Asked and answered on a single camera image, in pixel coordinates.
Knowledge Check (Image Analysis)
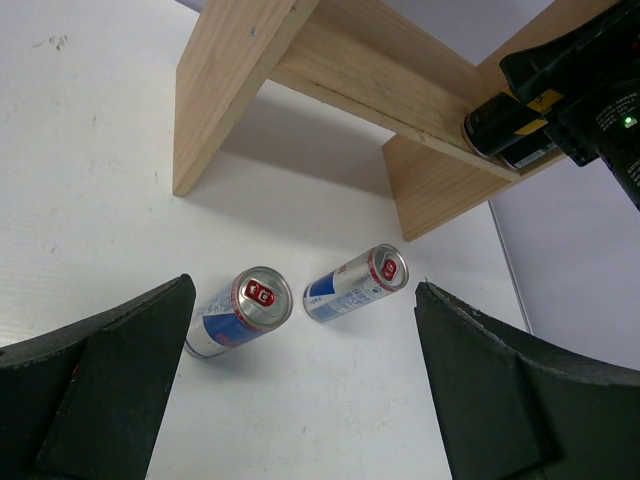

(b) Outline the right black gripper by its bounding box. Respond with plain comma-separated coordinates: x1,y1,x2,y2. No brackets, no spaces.
500,1,639,168

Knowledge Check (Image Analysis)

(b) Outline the black gold can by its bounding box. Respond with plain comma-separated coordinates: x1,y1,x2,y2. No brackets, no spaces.
496,131,556,170
462,88,549,157

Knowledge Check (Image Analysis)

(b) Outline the wooden two-tier shelf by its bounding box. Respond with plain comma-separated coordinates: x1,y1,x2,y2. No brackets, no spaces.
172,1,607,241

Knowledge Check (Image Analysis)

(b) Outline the blue silver energy drink can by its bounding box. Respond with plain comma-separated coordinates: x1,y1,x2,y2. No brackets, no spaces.
184,266,293,359

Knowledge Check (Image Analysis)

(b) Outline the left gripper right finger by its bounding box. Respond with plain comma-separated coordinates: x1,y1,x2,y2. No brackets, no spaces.
415,281,639,479

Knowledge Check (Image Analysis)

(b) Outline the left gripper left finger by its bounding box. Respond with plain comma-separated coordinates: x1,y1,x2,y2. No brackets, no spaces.
1,274,196,479

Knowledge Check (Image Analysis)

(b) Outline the black gold can front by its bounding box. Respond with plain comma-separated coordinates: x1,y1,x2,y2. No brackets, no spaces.
462,88,549,157

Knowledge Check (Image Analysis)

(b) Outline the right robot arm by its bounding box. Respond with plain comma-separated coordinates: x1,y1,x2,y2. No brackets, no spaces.
500,1,639,204

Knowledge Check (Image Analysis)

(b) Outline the silver slim can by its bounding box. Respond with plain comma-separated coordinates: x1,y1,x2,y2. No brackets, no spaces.
303,244,409,323

